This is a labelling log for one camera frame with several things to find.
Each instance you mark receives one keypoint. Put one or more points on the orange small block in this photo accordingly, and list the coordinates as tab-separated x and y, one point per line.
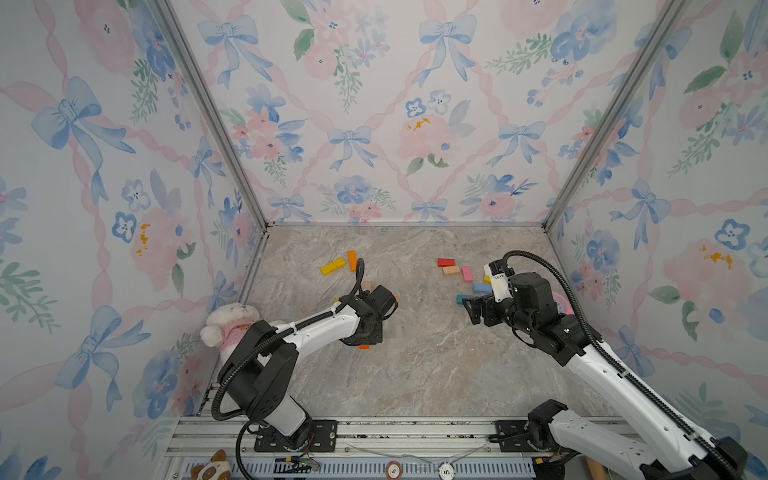
352	260

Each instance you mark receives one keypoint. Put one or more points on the pink block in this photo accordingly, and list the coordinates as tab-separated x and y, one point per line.
467	274

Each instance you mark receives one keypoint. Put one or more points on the yellow long block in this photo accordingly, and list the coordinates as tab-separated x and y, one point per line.
333	266

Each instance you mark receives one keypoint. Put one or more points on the light blue block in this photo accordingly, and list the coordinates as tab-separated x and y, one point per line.
482	288

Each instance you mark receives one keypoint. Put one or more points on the white plush bear pink shirt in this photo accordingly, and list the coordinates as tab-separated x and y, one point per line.
226	326

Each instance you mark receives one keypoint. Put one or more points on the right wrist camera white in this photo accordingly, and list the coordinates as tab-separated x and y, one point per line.
498	280

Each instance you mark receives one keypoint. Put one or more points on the wooden handle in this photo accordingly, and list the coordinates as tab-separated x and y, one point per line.
597	471

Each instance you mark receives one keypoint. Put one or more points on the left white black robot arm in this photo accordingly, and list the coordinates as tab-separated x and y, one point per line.
254	379

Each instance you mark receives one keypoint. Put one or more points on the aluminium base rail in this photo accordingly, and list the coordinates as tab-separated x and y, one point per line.
373	448

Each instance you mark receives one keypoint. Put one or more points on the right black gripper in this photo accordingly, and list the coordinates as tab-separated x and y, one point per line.
487	300

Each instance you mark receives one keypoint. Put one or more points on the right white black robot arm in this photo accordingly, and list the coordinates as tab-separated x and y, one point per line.
668	444

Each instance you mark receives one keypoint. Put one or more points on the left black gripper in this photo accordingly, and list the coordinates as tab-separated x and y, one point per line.
378	337

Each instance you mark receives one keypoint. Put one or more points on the brown white plush toy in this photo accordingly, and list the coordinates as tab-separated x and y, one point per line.
217	468

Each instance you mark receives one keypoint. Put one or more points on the pink alarm clock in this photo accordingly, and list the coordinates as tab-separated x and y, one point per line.
563	304

